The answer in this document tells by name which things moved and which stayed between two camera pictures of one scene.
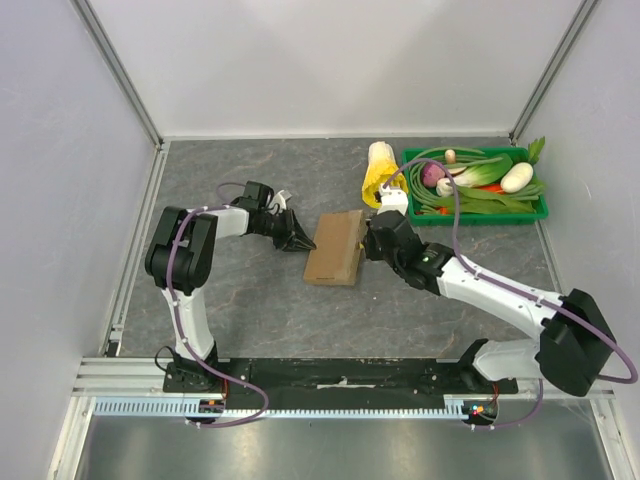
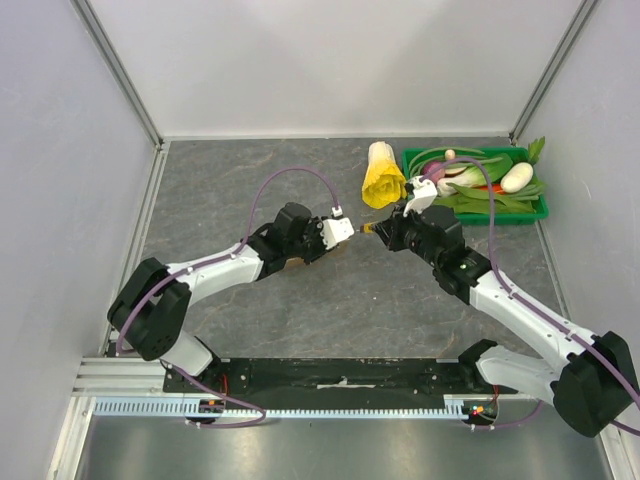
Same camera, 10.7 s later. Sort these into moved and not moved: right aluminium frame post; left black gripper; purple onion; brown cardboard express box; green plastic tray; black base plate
Moved: left black gripper; brown cardboard express box
Not moved: right aluminium frame post; black base plate; purple onion; green plastic tray
